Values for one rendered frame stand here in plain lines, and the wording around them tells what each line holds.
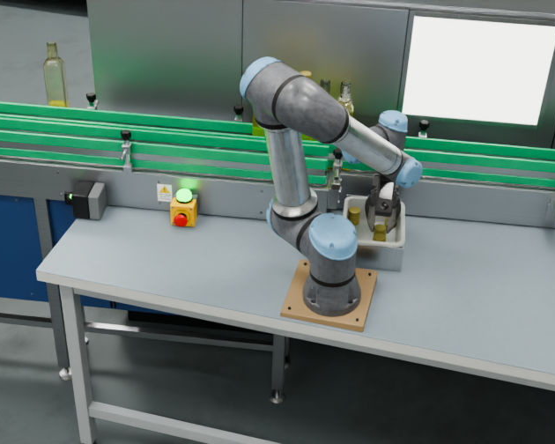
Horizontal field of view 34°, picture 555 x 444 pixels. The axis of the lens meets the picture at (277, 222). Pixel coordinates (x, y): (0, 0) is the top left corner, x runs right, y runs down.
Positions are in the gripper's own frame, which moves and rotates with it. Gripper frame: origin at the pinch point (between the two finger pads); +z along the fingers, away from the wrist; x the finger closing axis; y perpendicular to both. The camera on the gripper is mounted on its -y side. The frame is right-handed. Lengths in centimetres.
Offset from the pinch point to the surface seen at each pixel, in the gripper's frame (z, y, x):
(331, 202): -3.4, 6.5, 14.5
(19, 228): 19, 7, 110
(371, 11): -50, 34, 9
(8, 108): -14, 23, 116
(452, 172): -10.3, 18.3, -19.2
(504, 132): -14, 38, -35
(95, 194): -3, -1, 82
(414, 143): -14.6, 25.5, -7.7
